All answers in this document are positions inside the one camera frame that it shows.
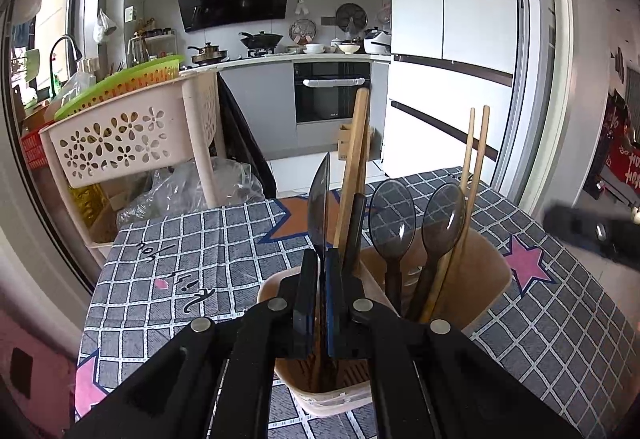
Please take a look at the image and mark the black plastic utensil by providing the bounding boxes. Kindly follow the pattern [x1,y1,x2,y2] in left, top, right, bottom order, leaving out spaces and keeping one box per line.
[307,153,335,393]

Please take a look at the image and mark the dark plastic utensil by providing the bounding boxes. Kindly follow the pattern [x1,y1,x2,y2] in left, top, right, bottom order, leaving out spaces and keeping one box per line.
[369,179,416,312]

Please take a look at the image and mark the dark plastic spoon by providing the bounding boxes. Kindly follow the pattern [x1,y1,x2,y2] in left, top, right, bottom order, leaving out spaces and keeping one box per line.
[405,183,462,322]

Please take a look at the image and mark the patterned-end wooden chopstick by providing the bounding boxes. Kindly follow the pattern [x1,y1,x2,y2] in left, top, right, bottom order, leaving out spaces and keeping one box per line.
[459,107,475,195]

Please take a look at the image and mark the long plain wooden chopstick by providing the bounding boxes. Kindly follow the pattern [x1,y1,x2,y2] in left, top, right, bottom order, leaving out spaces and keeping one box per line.
[333,88,370,255]

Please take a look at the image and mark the grey checked tablecloth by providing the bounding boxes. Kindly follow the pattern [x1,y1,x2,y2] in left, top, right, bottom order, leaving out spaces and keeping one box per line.
[70,169,639,438]

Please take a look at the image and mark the beige utensil holder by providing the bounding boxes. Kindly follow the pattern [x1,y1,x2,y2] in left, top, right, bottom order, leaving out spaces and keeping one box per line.
[274,230,512,417]

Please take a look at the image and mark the cardboard box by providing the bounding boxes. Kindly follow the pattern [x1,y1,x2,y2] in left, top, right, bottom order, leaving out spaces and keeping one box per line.
[337,124,382,160]

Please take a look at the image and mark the clear plastic bag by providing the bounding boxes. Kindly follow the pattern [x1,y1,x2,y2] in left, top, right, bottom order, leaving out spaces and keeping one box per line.
[116,156,266,229]

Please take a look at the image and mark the built-in black oven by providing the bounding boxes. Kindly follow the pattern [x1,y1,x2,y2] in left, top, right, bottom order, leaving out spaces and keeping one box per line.
[293,61,371,124]

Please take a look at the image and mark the beige perforated storage cart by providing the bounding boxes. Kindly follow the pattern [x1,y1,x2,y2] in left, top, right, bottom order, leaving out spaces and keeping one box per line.
[39,69,224,251]

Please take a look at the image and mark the white bowl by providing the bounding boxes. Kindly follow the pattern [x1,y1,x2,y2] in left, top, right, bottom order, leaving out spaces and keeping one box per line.
[338,43,360,54]

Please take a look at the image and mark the white rice cooker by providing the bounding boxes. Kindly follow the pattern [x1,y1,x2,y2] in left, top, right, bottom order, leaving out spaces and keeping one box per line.
[363,28,392,55]

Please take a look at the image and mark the black wok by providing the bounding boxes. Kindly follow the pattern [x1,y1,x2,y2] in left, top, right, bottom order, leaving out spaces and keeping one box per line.
[239,32,282,52]

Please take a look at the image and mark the white refrigerator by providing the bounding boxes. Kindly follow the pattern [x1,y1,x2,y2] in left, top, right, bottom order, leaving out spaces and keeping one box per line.
[382,0,518,182]

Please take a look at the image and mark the steel pot with lid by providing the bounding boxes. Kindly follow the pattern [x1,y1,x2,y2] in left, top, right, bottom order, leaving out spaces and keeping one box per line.
[188,42,228,65]

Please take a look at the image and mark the pink plastic stool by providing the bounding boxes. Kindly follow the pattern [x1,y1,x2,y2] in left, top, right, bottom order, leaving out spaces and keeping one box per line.
[1,311,75,438]

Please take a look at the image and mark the green tray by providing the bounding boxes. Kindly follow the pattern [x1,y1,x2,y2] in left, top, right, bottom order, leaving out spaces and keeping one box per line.
[53,54,183,121]

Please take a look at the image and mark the black faucet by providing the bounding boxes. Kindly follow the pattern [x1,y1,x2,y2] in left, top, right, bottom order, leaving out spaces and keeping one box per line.
[48,34,84,98]

